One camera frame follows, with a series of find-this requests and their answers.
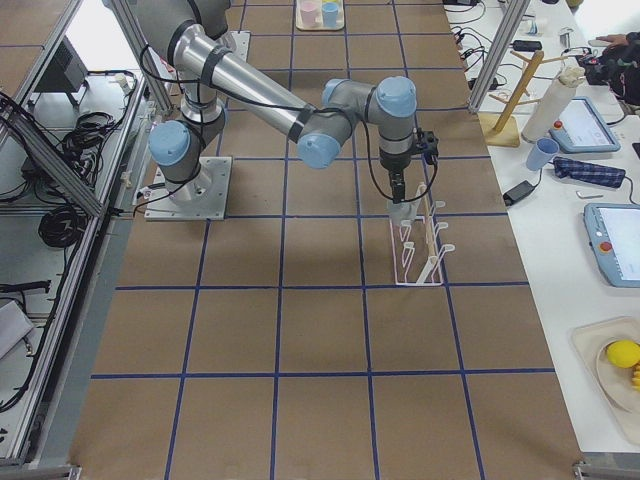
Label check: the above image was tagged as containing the black power adapter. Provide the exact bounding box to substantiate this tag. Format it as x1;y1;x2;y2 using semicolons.
502;181;536;207

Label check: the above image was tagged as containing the white wire cup rack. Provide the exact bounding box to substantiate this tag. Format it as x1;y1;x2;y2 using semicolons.
389;195;455;287

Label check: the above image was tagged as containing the grey-white ikea cup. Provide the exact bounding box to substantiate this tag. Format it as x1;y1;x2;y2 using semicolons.
387;200;420;226

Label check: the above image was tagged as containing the light blue cup on desk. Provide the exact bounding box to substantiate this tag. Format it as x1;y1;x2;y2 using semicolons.
525;137;560;171

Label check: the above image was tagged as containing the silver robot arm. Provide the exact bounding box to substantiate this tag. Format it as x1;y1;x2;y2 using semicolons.
133;1;417;204

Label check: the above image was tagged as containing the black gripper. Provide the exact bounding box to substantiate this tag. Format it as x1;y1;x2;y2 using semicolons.
379;149;411;203

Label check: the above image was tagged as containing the blue teach pendant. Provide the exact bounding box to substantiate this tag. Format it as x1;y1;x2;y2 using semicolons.
583;202;639;288
549;96;620;153

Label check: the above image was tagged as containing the yellow lemon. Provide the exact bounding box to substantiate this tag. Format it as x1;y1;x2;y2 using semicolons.
605;339;640;368

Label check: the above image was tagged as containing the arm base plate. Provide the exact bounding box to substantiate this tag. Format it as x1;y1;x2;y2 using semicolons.
144;156;233;221

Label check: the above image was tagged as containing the pink cup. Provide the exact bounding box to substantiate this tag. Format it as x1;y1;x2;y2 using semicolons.
299;0;320;28

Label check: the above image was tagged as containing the blue cup near front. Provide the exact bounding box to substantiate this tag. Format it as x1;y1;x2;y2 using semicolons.
321;2;340;29

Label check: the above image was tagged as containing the beige plastic tray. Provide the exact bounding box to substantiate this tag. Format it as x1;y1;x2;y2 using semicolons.
295;0;345;31

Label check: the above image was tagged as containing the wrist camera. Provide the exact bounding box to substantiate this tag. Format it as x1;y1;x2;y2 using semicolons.
415;128;439;166

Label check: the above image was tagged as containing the blue plaid cloth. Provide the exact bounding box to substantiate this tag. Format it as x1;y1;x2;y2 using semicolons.
552;156;626;188

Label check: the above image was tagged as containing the wooden mug tree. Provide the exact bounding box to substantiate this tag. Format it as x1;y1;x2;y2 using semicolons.
478;50;567;148

